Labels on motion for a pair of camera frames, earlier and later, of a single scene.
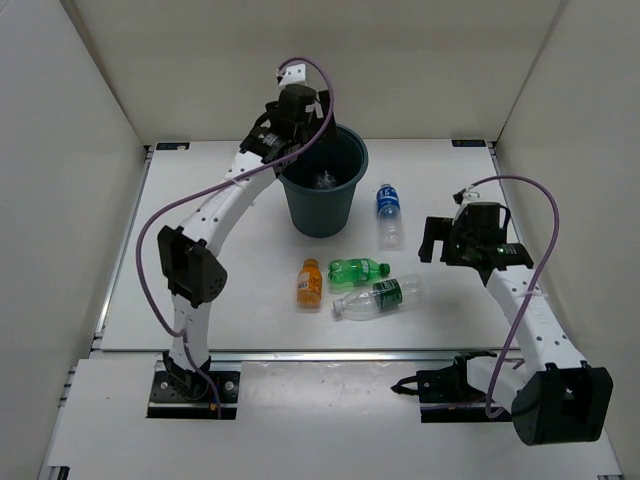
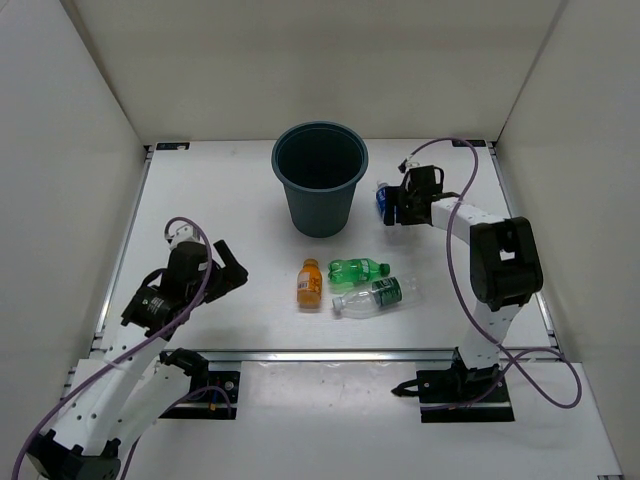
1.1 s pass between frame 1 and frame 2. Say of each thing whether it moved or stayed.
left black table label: stayed
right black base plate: stayed
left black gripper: moved
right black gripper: moved
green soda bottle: stayed
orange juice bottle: stayed
